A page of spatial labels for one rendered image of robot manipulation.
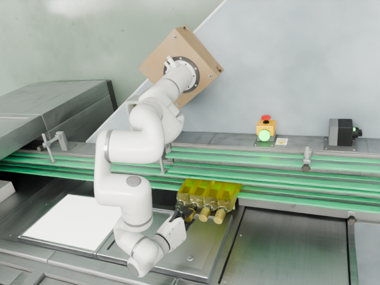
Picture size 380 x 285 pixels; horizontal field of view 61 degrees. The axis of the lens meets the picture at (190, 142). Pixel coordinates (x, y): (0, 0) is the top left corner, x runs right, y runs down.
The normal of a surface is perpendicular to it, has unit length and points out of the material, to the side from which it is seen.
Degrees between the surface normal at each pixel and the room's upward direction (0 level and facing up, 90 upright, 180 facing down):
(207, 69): 5
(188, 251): 90
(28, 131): 90
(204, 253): 90
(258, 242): 90
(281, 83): 0
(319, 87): 0
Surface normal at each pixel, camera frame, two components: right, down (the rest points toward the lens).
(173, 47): -0.32, 0.53
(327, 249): -0.14, -0.89
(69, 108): 0.92, 0.05
